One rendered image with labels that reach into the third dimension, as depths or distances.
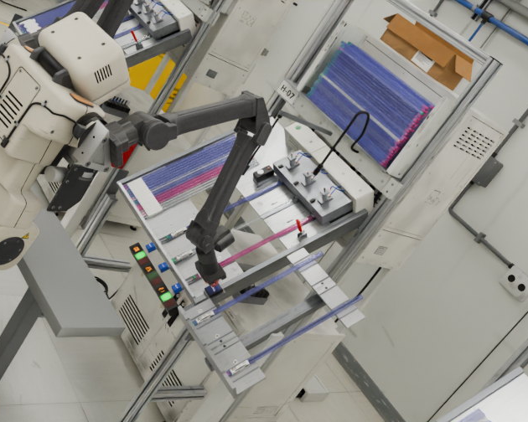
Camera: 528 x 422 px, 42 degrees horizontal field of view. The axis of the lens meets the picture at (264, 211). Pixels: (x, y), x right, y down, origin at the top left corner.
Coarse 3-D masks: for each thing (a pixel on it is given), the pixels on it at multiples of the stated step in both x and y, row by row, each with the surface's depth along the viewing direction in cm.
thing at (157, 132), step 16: (240, 96) 200; (256, 96) 200; (144, 112) 183; (176, 112) 186; (192, 112) 187; (208, 112) 190; (224, 112) 194; (240, 112) 198; (256, 112) 201; (144, 128) 176; (160, 128) 178; (176, 128) 181; (192, 128) 188; (256, 128) 203; (144, 144) 178; (160, 144) 180
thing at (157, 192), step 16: (224, 144) 281; (192, 160) 277; (208, 160) 276; (224, 160) 275; (256, 160) 273; (144, 176) 273; (160, 176) 272; (176, 176) 271; (192, 176) 270; (208, 176) 270; (128, 192) 268; (144, 192) 267; (160, 192) 266; (176, 192) 265; (192, 192) 264; (144, 208) 261; (160, 208) 260
